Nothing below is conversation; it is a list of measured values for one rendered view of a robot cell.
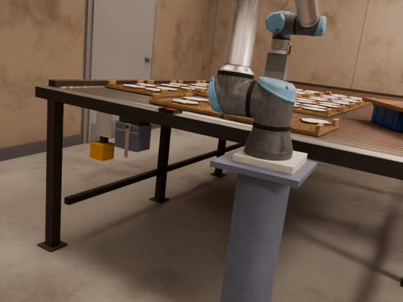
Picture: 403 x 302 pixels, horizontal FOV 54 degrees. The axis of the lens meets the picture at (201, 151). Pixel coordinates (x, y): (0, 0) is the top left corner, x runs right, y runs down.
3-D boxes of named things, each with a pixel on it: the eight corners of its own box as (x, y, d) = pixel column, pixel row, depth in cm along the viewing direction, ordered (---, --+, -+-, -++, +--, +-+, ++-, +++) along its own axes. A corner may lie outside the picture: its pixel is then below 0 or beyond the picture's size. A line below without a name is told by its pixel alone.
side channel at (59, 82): (55, 97, 216) (55, 80, 214) (48, 96, 219) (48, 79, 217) (290, 87, 558) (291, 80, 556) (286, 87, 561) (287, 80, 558)
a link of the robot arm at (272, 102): (286, 129, 114) (293, 82, 110) (242, 121, 119) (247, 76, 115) (295, 123, 124) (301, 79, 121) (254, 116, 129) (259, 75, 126)
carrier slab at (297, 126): (317, 136, 149) (318, 132, 149) (223, 118, 169) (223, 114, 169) (338, 127, 179) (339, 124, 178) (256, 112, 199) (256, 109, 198)
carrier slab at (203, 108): (220, 117, 171) (221, 113, 170) (149, 102, 192) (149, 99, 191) (255, 112, 199) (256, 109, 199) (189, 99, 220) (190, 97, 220)
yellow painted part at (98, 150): (102, 161, 191) (105, 113, 185) (89, 157, 195) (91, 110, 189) (114, 159, 197) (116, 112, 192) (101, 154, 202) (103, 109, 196)
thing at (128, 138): (134, 160, 179) (137, 121, 174) (111, 154, 185) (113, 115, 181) (149, 156, 188) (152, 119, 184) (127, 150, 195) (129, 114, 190)
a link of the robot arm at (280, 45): (274, 39, 169) (292, 41, 166) (272, 50, 170) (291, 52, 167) (270, 38, 163) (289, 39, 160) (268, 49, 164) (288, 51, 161)
